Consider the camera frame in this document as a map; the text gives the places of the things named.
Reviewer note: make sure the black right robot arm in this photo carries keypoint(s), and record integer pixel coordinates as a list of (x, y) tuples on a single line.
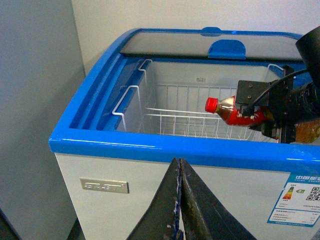
[(308, 47)]

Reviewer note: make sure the white wire freezer basket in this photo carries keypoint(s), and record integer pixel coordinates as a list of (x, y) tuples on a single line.
[(170, 99)]

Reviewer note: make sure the energy rating label sticker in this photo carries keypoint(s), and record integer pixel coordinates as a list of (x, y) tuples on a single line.
[(299, 202)]

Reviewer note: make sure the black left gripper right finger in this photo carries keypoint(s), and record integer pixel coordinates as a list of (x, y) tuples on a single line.
[(204, 216)]

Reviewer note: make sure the glass sliding freezer lid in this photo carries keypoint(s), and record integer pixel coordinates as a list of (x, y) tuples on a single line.
[(214, 43)]

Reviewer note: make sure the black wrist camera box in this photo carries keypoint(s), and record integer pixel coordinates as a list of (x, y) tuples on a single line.
[(248, 91)]

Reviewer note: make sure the white chest freezer blue rim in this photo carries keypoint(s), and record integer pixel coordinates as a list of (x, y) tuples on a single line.
[(246, 176)]

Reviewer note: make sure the red cap cola bottle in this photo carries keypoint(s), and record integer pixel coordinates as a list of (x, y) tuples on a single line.
[(231, 116)]

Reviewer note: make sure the silver brand name plate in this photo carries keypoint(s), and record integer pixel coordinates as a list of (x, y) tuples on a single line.
[(100, 185)]

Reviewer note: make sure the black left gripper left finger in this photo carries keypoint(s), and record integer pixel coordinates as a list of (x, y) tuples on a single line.
[(161, 221)]

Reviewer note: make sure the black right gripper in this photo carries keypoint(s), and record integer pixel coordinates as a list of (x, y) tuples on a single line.
[(294, 101)]

